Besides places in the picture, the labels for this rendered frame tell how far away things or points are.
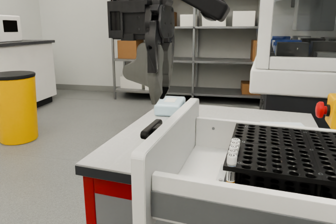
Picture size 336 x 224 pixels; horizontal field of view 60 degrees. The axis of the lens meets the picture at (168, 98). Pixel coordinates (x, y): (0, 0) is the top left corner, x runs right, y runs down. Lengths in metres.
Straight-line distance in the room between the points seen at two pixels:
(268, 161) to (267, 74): 0.86
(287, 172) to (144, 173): 0.17
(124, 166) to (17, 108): 2.36
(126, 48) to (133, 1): 4.01
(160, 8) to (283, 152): 0.26
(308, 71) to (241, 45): 3.40
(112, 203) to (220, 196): 0.42
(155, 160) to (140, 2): 0.21
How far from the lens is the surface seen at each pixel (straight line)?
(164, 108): 1.02
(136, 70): 0.43
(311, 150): 0.46
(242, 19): 4.19
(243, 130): 0.51
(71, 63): 5.35
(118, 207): 0.73
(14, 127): 3.04
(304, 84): 1.25
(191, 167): 0.51
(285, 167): 0.39
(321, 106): 0.77
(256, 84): 1.24
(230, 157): 0.37
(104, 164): 0.70
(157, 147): 0.37
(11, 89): 2.94
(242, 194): 0.35
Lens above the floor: 1.07
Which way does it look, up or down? 13 degrees down
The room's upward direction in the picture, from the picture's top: straight up
